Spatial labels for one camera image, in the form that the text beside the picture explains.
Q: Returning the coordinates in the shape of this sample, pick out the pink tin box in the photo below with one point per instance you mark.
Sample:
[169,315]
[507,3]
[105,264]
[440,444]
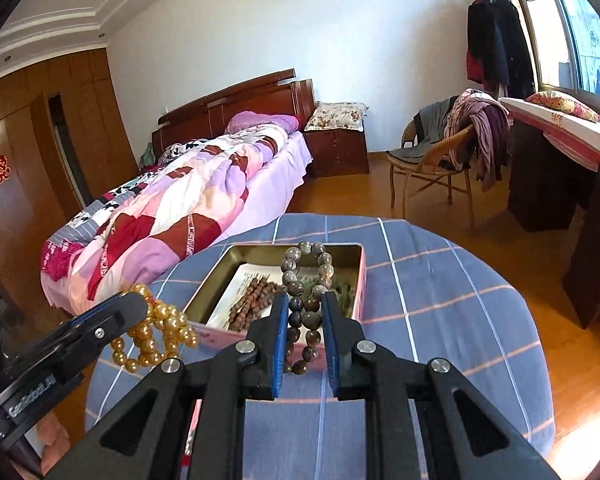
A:
[215,338]

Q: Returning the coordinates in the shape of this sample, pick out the patchwork quilt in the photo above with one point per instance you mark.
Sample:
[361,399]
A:
[180,200]

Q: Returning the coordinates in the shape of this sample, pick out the floral cushion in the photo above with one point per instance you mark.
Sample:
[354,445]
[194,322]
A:
[335,116]

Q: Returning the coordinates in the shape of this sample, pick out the green bag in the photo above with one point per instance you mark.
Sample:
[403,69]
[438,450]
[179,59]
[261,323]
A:
[147,156]

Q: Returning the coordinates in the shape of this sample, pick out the wooden wardrobe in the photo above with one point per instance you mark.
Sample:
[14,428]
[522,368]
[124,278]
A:
[95,125]

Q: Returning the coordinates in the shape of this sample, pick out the pink pillow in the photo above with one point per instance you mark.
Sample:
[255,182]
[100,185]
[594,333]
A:
[260,121]

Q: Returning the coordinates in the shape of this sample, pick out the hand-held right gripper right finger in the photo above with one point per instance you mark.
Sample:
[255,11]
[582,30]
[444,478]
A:
[330,340]

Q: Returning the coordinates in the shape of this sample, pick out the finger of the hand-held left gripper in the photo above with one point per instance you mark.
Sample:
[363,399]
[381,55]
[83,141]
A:
[105,327]
[102,309]

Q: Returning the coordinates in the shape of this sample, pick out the grey garment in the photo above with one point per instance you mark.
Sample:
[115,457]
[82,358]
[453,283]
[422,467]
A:
[430,120]

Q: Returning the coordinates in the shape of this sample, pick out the red paper decoration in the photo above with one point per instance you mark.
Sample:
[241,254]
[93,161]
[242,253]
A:
[0,169]

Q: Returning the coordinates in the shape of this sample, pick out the window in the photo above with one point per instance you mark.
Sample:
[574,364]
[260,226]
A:
[580,35]

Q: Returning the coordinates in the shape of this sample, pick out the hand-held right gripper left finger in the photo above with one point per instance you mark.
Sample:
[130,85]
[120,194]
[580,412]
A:
[279,340]

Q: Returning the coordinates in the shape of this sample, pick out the red floral pillow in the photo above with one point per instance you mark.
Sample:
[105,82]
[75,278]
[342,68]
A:
[565,105]

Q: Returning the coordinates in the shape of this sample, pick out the round table blue plaid cloth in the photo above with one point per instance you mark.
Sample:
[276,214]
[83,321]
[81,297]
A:
[430,310]

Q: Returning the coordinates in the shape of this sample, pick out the dark wooden desk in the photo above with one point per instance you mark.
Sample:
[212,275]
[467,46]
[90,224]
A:
[540,185]

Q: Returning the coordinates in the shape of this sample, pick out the white red padded mat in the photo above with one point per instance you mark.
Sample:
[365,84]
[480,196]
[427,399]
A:
[555,120]

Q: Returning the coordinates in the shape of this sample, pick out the wooden bed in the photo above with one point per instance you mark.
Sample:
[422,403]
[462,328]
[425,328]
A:
[250,105]

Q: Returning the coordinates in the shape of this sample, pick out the pink striped garment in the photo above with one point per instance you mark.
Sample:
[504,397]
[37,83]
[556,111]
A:
[465,110]

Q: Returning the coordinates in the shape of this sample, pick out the lavender bed sheet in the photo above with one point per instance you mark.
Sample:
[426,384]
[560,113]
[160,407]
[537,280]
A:
[275,180]

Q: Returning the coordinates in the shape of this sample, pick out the dark hanging coats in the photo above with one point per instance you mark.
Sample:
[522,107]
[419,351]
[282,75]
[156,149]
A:
[500,45]

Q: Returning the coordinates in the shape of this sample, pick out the wooden nightstand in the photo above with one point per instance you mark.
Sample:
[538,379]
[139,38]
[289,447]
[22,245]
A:
[337,155]

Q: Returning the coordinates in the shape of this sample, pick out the mauve garment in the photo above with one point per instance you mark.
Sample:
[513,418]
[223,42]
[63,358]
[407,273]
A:
[495,145]

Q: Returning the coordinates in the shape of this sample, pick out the wicker chair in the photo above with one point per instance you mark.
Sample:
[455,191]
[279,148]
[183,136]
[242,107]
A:
[425,166]

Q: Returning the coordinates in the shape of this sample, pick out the red hanging garment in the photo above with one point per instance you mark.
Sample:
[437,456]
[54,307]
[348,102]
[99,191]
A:
[475,67]

